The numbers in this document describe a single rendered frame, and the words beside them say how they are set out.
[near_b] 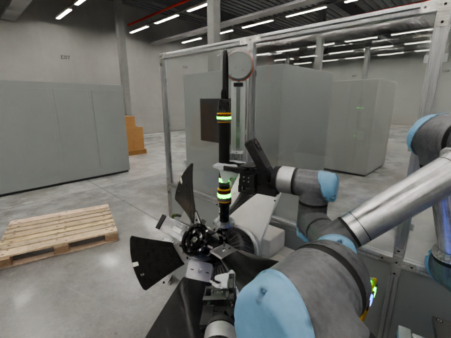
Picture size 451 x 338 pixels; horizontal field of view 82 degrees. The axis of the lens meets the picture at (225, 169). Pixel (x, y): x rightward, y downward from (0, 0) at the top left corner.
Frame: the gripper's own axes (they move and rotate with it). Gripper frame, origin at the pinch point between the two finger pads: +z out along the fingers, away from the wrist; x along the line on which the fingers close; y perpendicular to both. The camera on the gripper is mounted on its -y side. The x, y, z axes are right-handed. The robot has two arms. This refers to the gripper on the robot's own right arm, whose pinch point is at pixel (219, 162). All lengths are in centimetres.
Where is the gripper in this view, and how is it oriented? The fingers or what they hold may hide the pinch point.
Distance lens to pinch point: 83.2
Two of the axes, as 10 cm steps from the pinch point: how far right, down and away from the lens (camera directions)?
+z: -8.6, -1.3, 5.0
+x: 5.2, -2.2, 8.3
